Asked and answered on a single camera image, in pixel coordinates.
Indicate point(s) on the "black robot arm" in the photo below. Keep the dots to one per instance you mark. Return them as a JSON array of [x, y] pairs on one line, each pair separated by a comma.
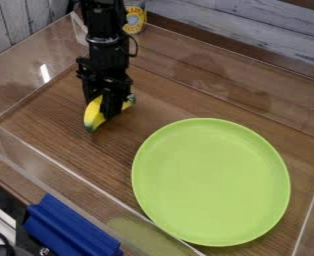
[[104, 19]]

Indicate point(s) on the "green round plate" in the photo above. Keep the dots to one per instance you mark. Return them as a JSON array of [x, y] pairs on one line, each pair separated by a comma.
[[211, 182]]

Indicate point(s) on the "clear acrylic enclosure wall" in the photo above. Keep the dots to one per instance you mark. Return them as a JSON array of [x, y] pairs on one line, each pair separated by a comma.
[[50, 156]]

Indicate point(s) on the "yellow labelled tin can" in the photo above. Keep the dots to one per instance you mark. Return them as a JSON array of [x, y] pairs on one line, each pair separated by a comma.
[[136, 16]]

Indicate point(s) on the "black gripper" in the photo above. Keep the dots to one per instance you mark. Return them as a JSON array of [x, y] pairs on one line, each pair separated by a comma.
[[105, 65]]

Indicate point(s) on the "yellow toy banana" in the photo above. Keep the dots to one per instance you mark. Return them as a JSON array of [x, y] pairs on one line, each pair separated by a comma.
[[93, 116]]

